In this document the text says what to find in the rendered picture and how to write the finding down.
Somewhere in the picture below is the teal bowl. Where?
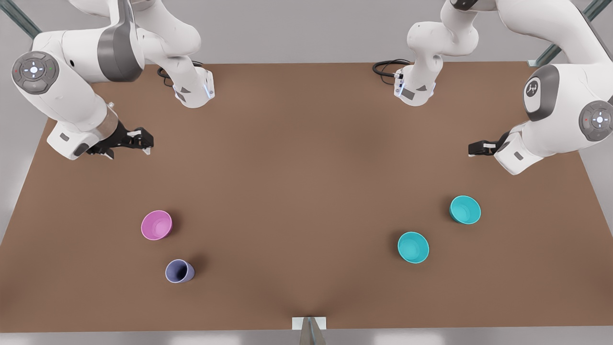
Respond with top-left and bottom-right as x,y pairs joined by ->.
449,195 -> 482,225
397,231 -> 430,265

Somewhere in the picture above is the pink bowl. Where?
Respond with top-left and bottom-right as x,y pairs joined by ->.
141,210 -> 173,241

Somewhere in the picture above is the purple cup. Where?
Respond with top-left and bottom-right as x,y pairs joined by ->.
165,259 -> 196,284

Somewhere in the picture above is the black cable loop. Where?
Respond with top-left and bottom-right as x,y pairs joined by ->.
157,60 -> 205,88
372,59 -> 413,87

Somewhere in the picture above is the silver frame post with foot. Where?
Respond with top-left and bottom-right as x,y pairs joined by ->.
292,316 -> 328,345

